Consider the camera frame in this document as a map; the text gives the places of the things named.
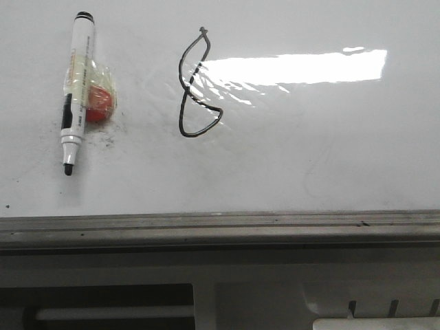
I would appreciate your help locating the red round magnet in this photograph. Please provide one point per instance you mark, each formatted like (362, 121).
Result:
(101, 104)

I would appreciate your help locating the white black whiteboard marker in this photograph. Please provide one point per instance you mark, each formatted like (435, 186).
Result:
(77, 87)

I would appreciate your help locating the white whiteboard surface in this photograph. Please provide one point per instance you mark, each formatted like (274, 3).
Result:
(226, 106)

